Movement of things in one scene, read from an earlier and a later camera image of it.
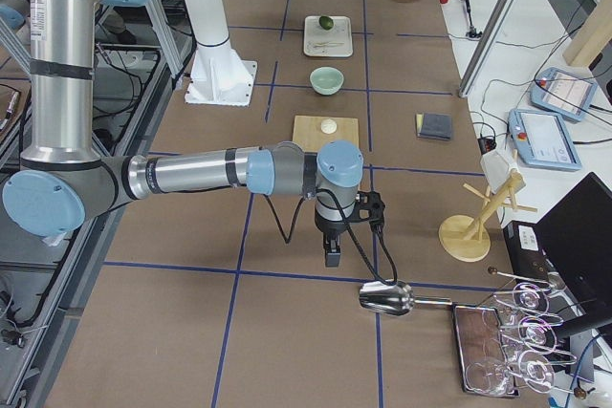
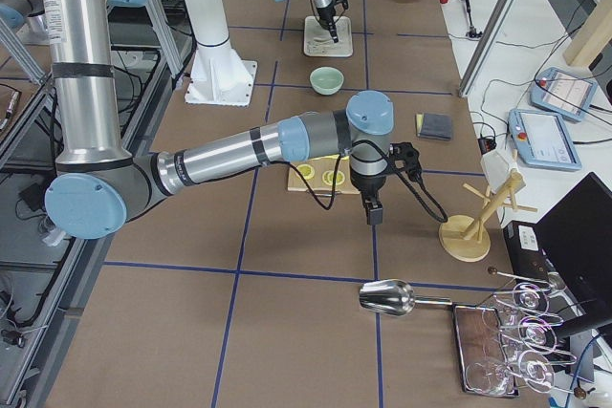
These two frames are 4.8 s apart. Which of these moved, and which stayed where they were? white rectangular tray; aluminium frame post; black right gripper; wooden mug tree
Moved: black right gripper
Stayed: white rectangular tray; aluminium frame post; wooden mug tree
